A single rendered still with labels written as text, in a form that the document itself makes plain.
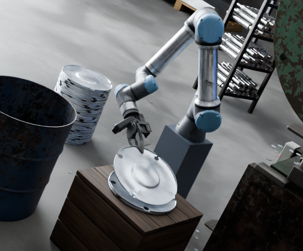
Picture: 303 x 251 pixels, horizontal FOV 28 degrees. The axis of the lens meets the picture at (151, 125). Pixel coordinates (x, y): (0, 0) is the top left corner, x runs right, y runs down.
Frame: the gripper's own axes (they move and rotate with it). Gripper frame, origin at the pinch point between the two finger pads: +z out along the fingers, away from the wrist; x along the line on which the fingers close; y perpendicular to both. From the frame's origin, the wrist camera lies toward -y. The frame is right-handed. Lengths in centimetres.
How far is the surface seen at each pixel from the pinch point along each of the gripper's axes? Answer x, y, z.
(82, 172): 9.5, -24.1, 5.9
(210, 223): 25, 49, 19
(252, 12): 29, 190, -178
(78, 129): 60, 18, -61
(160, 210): 0.0, -0.5, 29.0
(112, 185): 5.1, -15.5, 14.7
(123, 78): 107, 107, -160
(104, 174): 9.4, -14.0, 6.2
